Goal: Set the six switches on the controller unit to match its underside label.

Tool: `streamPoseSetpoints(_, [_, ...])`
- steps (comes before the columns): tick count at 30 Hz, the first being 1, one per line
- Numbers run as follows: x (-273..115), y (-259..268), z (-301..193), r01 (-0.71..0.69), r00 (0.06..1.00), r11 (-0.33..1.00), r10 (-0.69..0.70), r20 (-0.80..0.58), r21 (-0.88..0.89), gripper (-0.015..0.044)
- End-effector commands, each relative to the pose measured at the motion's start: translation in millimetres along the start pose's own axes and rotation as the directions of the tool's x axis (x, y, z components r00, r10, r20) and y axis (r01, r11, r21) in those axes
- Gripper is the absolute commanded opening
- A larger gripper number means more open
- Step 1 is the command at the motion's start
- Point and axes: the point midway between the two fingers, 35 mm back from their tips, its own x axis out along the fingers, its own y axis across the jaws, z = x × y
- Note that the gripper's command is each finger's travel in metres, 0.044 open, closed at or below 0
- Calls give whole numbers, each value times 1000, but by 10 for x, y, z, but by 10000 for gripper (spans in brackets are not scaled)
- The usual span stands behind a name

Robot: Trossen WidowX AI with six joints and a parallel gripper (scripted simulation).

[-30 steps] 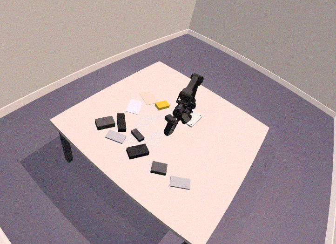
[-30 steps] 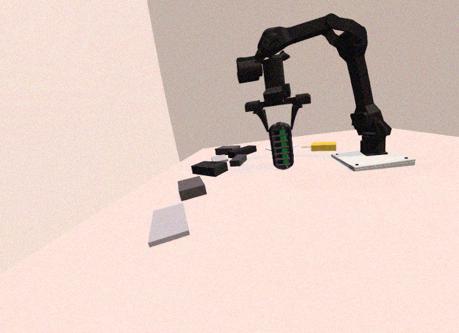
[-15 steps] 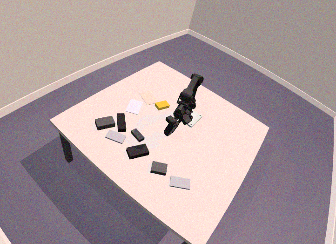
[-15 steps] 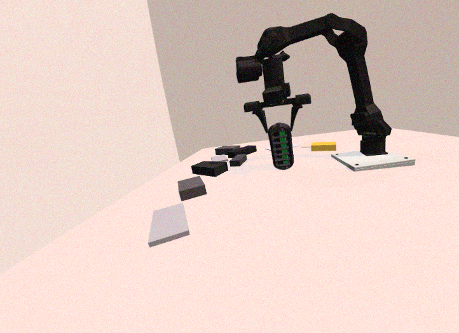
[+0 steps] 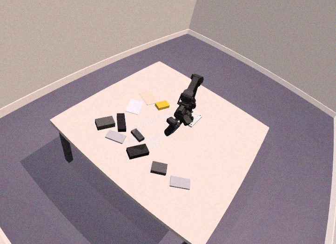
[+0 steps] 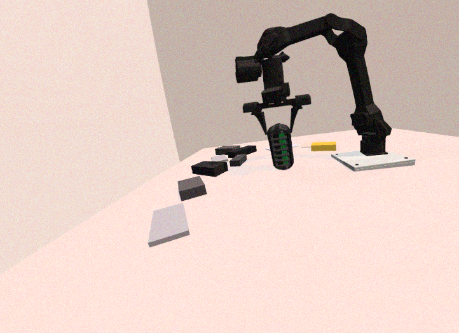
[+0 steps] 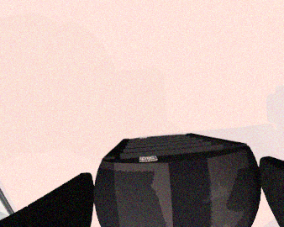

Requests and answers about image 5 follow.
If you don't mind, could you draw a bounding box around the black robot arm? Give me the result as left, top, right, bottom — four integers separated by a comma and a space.
174, 74, 204, 126

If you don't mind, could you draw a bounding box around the yellow flat block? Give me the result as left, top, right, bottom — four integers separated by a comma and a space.
155, 100, 170, 110

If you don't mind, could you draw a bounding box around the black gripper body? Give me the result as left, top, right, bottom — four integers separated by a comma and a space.
166, 110, 192, 127

